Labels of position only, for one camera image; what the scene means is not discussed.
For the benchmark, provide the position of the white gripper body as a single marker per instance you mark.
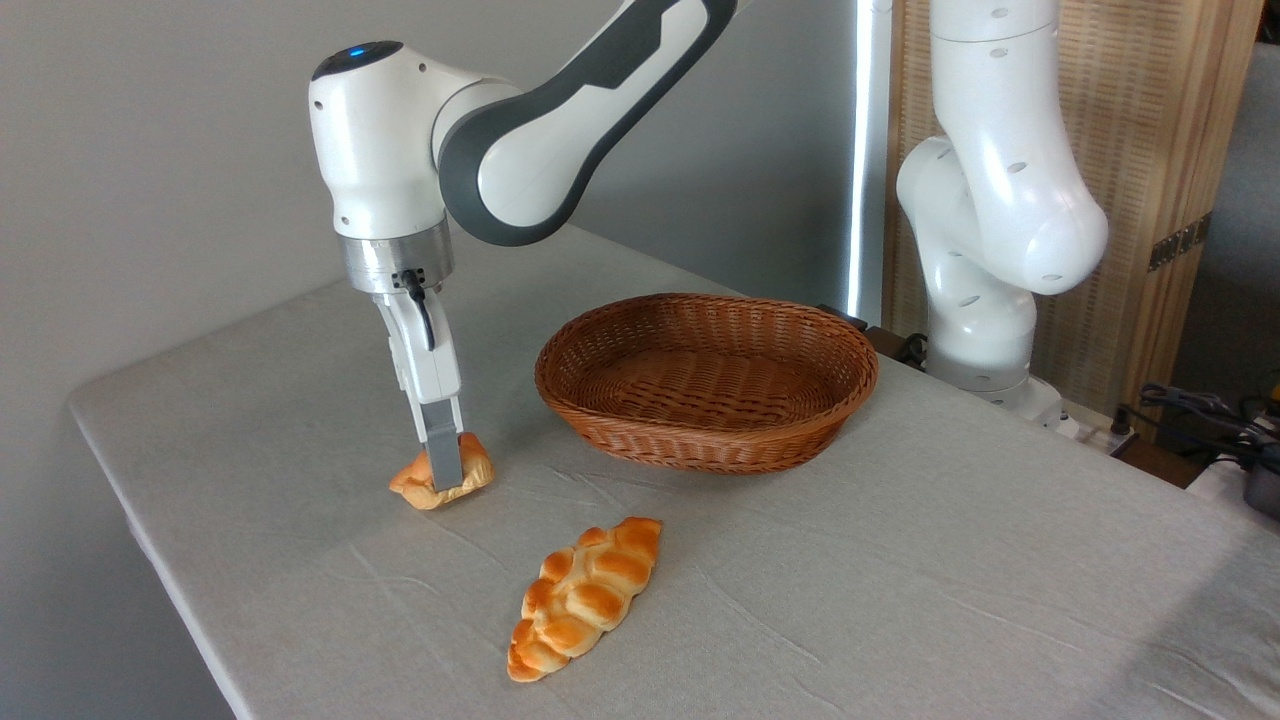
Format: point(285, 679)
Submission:
point(425, 365)

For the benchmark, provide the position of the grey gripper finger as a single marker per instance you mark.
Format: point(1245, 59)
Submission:
point(446, 455)

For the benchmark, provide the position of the small round knotted bread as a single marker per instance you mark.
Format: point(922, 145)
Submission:
point(478, 462)

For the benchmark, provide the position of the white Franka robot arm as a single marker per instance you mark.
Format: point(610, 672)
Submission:
point(380, 150)

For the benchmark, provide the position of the long braided bread loaf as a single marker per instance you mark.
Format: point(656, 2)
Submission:
point(585, 600)

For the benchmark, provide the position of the brown wicker basket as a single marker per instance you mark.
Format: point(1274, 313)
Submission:
point(720, 440)

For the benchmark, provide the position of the black table clamp block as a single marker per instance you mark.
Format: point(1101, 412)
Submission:
point(885, 340)

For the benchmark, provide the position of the grey tablecloth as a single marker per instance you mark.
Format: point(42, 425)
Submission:
point(900, 580)

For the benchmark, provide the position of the metal screen hinge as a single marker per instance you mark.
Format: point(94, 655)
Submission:
point(1180, 242)

